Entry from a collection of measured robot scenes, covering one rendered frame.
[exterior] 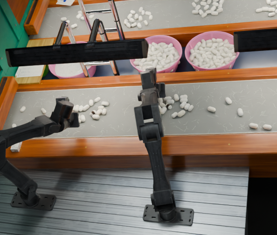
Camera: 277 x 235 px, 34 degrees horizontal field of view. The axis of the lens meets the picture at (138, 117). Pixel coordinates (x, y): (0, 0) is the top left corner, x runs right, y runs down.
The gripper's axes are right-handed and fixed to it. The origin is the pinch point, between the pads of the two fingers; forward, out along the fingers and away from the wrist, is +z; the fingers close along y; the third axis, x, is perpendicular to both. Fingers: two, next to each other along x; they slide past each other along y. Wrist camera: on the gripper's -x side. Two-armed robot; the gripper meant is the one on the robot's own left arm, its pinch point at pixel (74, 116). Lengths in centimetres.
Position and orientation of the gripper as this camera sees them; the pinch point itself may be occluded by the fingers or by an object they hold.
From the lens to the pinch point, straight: 206.6
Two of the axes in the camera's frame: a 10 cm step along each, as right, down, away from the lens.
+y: -9.7, 0.3, 2.2
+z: 2.1, -2.0, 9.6
